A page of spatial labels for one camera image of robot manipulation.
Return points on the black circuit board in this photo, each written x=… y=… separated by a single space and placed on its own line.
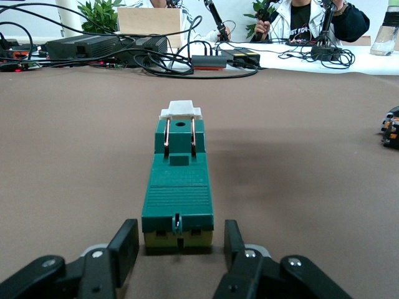
x=299 y=43

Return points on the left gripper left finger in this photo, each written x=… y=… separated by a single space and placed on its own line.
x=93 y=271

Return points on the large black power supply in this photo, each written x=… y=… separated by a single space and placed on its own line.
x=84 y=46

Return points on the black adapter yellow label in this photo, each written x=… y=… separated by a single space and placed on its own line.
x=253 y=56
x=235 y=56

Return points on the green potted plant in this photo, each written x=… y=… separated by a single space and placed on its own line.
x=99 y=15
x=251 y=31

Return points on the black hub red base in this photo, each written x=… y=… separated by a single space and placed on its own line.
x=209 y=60

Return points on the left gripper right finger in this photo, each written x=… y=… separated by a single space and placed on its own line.
x=255 y=277

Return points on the black knob selector orange block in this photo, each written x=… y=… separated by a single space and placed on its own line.
x=392 y=130

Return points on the black control arm with base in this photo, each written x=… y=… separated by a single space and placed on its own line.
x=325 y=53

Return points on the small black power supply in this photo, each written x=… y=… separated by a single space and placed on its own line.
x=149 y=45

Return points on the person in white jacket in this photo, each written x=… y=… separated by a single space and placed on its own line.
x=300 y=21

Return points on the black device orange label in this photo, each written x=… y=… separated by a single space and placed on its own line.
x=22 y=55

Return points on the cardboard box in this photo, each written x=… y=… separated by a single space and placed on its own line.
x=149 y=21

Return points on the clear glass bottle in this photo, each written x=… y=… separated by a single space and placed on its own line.
x=385 y=40

